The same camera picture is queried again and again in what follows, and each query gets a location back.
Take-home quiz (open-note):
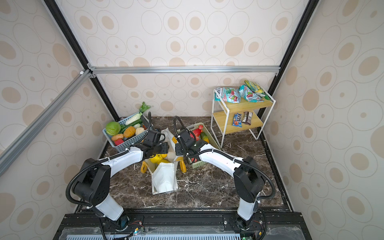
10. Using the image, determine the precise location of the yellow lemon toy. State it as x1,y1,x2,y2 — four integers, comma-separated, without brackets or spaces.
150,155,164,164

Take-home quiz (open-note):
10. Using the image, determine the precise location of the yellow banana toy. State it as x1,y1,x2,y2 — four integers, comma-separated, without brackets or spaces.
159,159,171,164

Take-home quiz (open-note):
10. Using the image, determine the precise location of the white cauliflower toy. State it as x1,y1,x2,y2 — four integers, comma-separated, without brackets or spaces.
135,127,145,136

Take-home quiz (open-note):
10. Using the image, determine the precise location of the white canvas grocery bag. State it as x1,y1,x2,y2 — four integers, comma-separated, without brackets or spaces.
141,129,187,195

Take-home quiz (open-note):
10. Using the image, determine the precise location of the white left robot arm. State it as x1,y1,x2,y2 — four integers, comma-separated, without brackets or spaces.
66,130,169,225

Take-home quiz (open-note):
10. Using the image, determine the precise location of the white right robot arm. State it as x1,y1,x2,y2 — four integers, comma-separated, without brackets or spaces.
175,130,276,221

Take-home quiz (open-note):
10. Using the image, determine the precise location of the green candy snack bag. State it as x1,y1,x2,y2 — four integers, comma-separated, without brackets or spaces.
215,87,241,104

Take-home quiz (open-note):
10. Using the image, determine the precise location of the teal candy snack bag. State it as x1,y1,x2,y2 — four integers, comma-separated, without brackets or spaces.
239,85,264,103

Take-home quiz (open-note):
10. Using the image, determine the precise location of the yellow green snack bag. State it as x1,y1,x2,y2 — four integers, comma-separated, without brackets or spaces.
245,80,270,100

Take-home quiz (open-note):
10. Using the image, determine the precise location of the red apple toy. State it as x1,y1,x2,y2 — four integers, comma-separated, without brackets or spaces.
193,128,203,138

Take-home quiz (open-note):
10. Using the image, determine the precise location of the green orange mango toy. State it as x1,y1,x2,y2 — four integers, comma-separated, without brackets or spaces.
200,132,210,143

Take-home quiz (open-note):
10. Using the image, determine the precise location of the light green perforated basket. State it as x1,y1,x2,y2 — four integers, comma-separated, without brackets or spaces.
176,122,221,169

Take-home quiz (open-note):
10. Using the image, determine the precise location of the blue perforated basket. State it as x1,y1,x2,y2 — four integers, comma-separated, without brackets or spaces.
103,112,149,152

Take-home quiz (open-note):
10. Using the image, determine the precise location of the orange potato toy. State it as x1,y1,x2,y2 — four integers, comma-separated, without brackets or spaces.
123,127,136,138

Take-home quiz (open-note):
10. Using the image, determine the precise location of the green cucumber toy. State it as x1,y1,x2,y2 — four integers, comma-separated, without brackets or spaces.
120,119,143,134

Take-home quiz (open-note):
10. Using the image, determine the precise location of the white daikon radish toy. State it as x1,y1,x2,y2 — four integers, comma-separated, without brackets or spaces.
125,102,151,126

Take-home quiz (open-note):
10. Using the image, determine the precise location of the green cabbage toy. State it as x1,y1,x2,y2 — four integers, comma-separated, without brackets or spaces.
106,122,122,136

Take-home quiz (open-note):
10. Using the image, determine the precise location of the blue candy packet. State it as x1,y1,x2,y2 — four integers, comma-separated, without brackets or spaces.
232,113,242,128

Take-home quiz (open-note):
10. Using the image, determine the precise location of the brown chocolate bar packet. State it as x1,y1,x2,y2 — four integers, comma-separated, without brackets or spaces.
242,112,253,126

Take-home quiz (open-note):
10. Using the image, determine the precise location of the white wire wooden shelf rack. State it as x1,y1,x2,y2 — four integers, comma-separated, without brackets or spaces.
211,89,276,147

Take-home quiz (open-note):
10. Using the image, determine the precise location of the horizontal aluminium frame bar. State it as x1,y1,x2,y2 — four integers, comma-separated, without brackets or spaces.
90,66,280,74

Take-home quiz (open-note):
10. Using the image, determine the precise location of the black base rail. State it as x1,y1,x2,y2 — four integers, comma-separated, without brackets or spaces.
53,209,311,240

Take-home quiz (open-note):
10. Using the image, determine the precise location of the diagonal aluminium frame bar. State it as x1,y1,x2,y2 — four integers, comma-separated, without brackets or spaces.
1,70,91,175

